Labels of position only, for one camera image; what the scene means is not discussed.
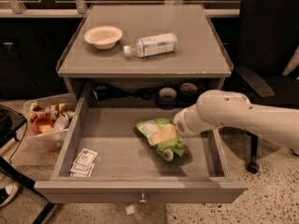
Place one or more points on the black tape roll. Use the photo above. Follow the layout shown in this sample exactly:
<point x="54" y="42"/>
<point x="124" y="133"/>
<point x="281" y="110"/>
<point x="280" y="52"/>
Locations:
<point x="167" y="98"/>
<point x="188" y="92"/>

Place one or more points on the open grey top drawer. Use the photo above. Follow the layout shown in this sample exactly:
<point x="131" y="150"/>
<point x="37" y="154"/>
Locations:
<point x="127" y="166"/>

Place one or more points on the black tape roll back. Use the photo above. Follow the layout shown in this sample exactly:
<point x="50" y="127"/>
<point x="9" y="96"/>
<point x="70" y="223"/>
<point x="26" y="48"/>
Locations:
<point x="188" y="92"/>

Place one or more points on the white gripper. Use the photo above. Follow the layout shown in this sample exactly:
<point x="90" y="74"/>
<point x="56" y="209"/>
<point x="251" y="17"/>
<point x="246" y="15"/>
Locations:
<point x="179" y="124"/>

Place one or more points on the white tag under drawer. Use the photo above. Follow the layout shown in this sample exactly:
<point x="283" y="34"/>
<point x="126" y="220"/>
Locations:
<point x="130" y="210"/>

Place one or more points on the silver drawer knob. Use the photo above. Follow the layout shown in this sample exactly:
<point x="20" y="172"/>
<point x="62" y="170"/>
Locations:
<point x="143" y="199"/>

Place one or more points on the black tape roll front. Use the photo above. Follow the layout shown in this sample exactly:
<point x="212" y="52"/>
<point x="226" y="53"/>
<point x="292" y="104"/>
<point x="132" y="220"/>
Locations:
<point x="167" y="98"/>

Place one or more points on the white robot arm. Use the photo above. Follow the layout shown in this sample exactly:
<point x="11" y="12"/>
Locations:
<point x="215" y="109"/>

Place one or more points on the black office chair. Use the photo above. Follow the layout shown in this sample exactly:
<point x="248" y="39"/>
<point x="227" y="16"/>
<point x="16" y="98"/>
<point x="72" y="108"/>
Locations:
<point x="266" y="60"/>

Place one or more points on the green rice chip bag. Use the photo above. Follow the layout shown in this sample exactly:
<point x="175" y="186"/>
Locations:
<point x="168" y="149"/>

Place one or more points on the orange bowl in bin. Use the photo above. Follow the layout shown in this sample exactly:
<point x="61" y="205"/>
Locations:
<point x="42" y="124"/>

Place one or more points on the grey cabinet with counter top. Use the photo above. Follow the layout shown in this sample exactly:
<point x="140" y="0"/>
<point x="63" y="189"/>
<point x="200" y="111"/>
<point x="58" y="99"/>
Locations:
<point x="198" y="53"/>

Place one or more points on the white paper packets stack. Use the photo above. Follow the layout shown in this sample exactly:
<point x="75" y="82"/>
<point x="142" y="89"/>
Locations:
<point x="83" y="164"/>

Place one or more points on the black and white shoe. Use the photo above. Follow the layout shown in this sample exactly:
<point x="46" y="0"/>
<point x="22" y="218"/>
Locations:
<point x="7" y="193"/>

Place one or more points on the clear plastic water bottle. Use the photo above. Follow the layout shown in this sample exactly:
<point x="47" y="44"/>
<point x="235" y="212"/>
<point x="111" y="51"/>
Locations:
<point x="152" y="45"/>

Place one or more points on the clear plastic storage bin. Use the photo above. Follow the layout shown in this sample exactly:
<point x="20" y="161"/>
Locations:
<point x="60" y="109"/>

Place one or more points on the white bowl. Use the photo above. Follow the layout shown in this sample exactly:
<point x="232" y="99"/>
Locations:
<point x="103" y="37"/>

